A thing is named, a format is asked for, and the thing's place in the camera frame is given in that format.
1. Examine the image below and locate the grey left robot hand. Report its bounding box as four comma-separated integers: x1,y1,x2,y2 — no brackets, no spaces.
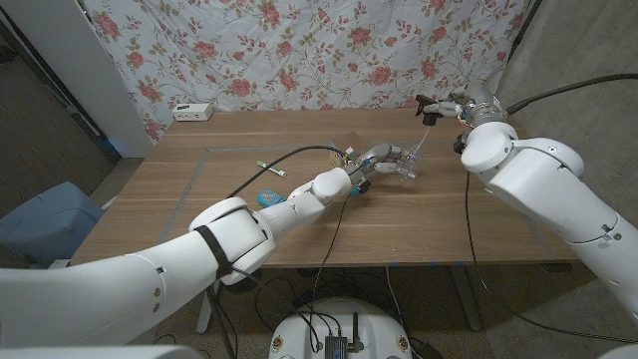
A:
347,143,419,193

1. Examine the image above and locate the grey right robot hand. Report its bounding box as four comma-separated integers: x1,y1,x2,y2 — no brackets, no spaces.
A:
423,82,508,130

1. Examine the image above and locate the clear plastic spray bottle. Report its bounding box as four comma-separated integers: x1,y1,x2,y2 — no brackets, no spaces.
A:
396,144,423,186

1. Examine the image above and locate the black trigger pump top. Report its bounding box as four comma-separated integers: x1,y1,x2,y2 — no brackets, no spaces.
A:
415,93,443,157

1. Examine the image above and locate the colourful coin box package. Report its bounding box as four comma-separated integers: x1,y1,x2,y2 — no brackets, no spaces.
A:
328,132,368,169

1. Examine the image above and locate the black backdrop pole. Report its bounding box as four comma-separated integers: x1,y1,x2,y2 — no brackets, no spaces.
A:
507,0,544,49

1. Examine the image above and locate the green and white marker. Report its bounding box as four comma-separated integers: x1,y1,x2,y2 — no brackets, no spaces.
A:
256,160,288,179

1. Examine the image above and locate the floral backdrop cloth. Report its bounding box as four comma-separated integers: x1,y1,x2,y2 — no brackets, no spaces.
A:
82,0,534,144

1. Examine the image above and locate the grey table leg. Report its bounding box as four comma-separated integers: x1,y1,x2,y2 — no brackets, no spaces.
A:
448,264,483,332

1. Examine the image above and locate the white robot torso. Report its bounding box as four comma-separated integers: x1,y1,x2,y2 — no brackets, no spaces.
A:
268,297,414,359

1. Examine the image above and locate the black power adapter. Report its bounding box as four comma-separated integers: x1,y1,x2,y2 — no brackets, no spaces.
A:
408,337,443,359

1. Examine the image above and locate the white power strip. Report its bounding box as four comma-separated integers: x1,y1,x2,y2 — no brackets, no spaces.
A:
172,103,214,123

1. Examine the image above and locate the white table leg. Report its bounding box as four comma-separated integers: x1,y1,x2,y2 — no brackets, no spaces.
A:
196,291,220,334

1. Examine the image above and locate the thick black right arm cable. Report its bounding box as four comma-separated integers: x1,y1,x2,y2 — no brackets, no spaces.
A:
505,73,638,116

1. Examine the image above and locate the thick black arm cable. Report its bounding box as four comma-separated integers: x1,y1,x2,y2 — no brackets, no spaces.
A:
505,73,638,116
226,144,348,200

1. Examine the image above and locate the thin black left wrist cable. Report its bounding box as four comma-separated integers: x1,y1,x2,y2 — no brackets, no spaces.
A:
306,192,353,350

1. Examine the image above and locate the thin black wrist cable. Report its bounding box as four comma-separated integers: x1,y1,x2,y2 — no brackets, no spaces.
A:
306,192,353,350
464,172,638,345

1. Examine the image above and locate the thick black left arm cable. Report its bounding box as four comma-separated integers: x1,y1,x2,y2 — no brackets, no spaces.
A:
226,144,348,200

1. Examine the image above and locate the grey floor cable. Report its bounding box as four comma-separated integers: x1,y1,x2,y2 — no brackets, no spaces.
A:
385,265,418,350

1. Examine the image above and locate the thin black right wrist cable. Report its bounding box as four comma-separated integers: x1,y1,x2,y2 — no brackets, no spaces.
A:
464,172,638,345

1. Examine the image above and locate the white wall panel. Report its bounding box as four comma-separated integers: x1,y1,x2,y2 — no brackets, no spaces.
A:
0,0,155,159

